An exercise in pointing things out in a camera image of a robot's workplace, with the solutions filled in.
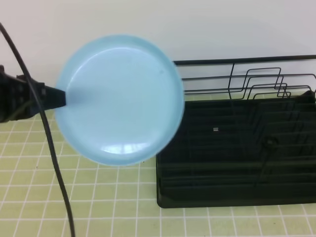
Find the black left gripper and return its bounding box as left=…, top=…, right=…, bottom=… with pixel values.
left=0, top=65, right=66, bottom=123

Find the light blue round plate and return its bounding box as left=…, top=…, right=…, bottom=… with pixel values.
left=55, top=35, right=185, bottom=166

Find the black cable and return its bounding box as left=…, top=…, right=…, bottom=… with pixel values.
left=0, top=22, right=76, bottom=237

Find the black wire dish rack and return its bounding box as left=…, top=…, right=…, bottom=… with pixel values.
left=156, top=55, right=316, bottom=208

